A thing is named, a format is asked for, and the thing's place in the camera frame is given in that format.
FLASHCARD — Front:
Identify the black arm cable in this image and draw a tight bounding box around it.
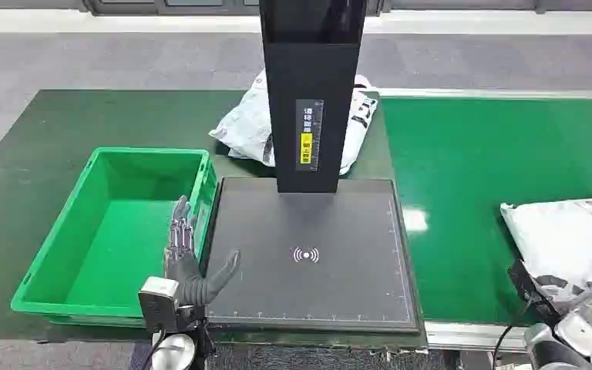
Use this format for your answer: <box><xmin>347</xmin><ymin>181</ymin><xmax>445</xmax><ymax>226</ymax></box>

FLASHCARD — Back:
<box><xmin>141</xmin><ymin>329</ymin><xmax>168</xmax><ymax>370</ymax></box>
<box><xmin>490</xmin><ymin>300</ymin><xmax>533</xmax><ymax>370</ymax></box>

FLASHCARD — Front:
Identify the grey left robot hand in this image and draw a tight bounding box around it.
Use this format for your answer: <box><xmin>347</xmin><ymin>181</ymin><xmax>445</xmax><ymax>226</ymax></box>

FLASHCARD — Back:
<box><xmin>162</xmin><ymin>194</ymin><xmax>242</xmax><ymax>308</ymax></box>

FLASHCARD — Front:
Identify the green plastic crate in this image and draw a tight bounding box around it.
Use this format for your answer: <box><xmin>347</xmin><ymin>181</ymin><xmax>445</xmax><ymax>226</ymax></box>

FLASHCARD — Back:
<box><xmin>10</xmin><ymin>146</ymin><xmax>220</xmax><ymax>328</ymax></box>

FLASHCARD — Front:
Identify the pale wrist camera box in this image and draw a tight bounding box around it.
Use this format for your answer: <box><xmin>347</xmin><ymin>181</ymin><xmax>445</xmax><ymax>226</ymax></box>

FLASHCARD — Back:
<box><xmin>138</xmin><ymin>276</ymin><xmax>182</xmax><ymax>334</ymax></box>
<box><xmin>507</xmin><ymin>259</ymin><xmax>563</xmax><ymax>329</ymax></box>

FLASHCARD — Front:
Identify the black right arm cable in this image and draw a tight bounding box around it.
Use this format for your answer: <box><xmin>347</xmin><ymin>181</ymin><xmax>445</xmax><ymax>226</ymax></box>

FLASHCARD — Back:
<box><xmin>490</xmin><ymin>300</ymin><xmax>533</xmax><ymax>370</ymax></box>

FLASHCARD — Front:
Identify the silver conveyor frame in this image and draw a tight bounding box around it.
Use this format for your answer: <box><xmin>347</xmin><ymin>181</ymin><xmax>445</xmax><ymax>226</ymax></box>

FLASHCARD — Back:
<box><xmin>422</xmin><ymin>320</ymin><xmax>592</xmax><ymax>359</ymax></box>

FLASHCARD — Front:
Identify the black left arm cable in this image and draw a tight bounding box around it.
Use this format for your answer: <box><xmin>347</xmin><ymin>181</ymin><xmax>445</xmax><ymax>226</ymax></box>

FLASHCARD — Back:
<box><xmin>141</xmin><ymin>329</ymin><xmax>168</xmax><ymax>370</ymax></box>

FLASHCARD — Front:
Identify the black and yellow label sticker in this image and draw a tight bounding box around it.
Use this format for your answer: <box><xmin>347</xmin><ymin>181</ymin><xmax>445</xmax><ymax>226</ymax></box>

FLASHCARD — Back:
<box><xmin>295</xmin><ymin>99</ymin><xmax>325</xmax><ymax>173</ymax></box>

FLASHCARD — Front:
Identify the green conveyor belt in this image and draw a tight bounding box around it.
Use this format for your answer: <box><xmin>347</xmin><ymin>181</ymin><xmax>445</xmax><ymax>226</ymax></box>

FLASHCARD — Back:
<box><xmin>380</xmin><ymin>96</ymin><xmax>592</xmax><ymax>326</ymax></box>

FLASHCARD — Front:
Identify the white parcel bag black print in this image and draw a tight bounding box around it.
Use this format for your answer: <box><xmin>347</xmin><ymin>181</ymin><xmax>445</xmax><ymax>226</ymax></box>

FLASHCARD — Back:
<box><xmin>208</xmin><ymin>68</ymin><xmax>379</xmax><ymax>177</ymax></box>

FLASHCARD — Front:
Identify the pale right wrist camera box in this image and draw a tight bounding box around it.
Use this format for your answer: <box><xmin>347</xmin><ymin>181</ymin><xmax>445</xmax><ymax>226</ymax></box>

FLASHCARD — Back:
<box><xmin>507</xmin><ymin>259</ymin><xmax>563</xmax><ymax>329</ymax></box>

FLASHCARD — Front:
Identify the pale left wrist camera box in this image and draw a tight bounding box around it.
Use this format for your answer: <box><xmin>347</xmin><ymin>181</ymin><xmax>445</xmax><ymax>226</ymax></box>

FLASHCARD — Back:
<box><xmin>138</xmin><ymin>276</ymin><xmax>182</xmax><ymax>334</ymax></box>

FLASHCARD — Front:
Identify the black parcel scanner stand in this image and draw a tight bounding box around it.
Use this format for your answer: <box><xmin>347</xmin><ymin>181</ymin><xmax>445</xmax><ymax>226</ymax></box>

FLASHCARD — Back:
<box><xmin>204</xmin><ymin>0</ymin><xmax>422</xmax><ymax>335</ymax></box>

